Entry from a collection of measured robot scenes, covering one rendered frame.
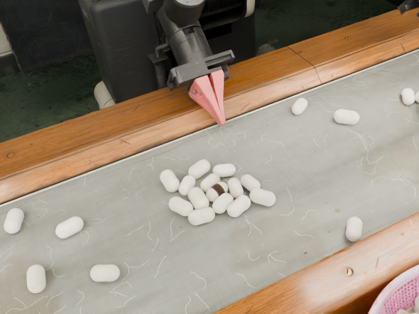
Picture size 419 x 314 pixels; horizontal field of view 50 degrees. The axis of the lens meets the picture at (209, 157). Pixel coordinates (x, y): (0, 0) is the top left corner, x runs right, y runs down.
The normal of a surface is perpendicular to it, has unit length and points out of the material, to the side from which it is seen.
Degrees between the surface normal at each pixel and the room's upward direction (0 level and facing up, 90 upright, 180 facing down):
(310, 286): 0
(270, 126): 0
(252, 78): 0
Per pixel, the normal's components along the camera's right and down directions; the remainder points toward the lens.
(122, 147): 0.23, -0.11
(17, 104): -0.10, -0.74
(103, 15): 0.42, 0.58
